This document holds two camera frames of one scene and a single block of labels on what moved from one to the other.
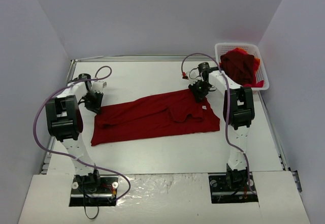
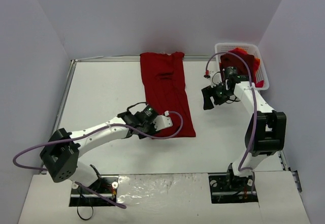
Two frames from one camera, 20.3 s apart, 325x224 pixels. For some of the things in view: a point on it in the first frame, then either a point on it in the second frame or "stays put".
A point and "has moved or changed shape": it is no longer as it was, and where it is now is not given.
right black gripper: [199, 92] to [213, 95]
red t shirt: [176, 114] has moved or changed shape
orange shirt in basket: [253, 83] stays put
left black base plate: [93, 190] stays put
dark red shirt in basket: [239, 66] stays put
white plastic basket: [221, 48] stays put
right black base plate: [221, 191] stays put
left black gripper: [94, 101] to [151, 128]
